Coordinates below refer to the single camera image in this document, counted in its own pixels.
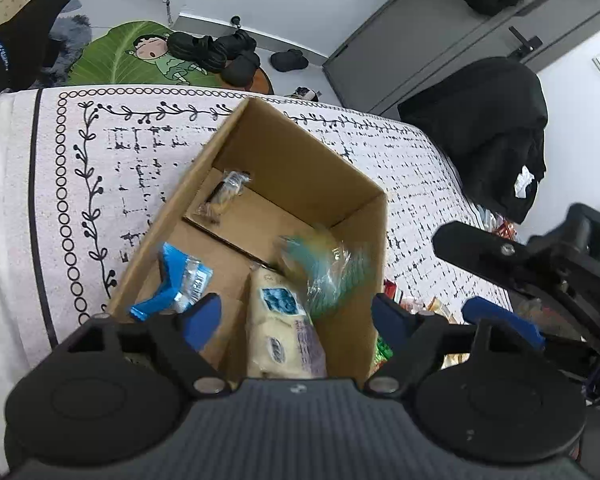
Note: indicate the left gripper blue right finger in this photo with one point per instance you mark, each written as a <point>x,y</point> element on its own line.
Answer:
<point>394,325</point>

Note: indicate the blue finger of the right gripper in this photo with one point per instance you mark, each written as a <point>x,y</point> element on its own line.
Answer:
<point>477,309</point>

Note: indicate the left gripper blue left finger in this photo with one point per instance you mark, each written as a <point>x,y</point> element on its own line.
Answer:
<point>198,324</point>

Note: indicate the blue white snack packet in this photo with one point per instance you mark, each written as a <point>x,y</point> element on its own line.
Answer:
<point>184,281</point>

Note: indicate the green yellow cookie packet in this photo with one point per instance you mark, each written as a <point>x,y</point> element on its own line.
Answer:
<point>326,270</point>

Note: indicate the cream Runfu cake packet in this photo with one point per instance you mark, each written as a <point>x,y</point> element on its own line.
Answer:
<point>282,342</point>

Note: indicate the dark green snack packet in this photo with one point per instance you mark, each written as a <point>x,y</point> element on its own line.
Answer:
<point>383,354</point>

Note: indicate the orange cracker packet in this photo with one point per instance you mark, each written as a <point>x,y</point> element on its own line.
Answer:
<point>436,306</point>

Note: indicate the red plastic basket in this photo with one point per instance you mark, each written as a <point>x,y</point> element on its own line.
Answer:
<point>507,230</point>

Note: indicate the clear brown snack packet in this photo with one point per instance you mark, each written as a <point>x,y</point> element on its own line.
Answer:
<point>223,195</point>

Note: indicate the brown cardboard box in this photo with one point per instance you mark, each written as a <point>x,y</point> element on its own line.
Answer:
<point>297,184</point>

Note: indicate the black jacket on chair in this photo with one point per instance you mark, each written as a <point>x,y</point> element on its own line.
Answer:
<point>488,118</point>

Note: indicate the patterned white bed cover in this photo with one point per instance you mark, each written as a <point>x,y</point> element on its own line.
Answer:
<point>84,171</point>

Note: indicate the pile of black shoes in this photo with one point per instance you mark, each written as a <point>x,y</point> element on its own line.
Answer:
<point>233,57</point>

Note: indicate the green leaf cartoon rug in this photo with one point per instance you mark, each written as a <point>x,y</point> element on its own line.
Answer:
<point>136,53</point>

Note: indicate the black slipper near door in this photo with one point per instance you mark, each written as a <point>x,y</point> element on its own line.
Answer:
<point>287,61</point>

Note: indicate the grey door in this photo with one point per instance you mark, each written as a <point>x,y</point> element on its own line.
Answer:
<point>408,45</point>

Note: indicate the grey fluffy rug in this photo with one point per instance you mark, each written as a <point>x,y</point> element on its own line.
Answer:
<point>66,43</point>

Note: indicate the black socked leg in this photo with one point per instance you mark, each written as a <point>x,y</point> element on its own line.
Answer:
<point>23,42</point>

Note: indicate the black door handle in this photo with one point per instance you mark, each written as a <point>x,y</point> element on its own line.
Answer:
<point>526,45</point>

